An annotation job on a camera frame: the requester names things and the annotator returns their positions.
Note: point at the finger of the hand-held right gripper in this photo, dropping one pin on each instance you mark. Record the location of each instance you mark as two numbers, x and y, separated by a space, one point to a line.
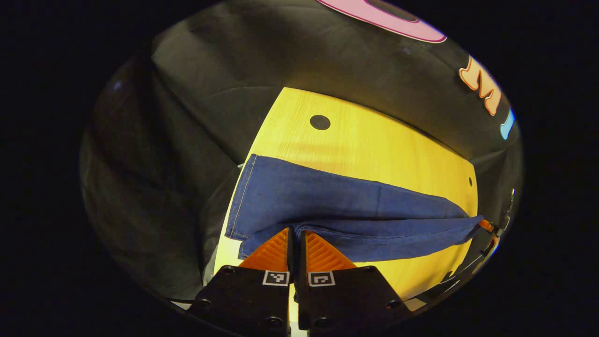
487 226

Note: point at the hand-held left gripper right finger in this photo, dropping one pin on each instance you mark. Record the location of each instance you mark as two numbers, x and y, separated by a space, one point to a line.
346 299

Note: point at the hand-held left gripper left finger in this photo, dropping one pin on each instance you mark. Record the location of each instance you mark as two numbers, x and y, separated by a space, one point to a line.
252 299

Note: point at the blue jeans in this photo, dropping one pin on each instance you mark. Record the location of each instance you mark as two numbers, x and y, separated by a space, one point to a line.
327 196

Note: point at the black backdrop cloth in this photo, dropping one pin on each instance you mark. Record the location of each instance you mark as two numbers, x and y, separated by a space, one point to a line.
210 70

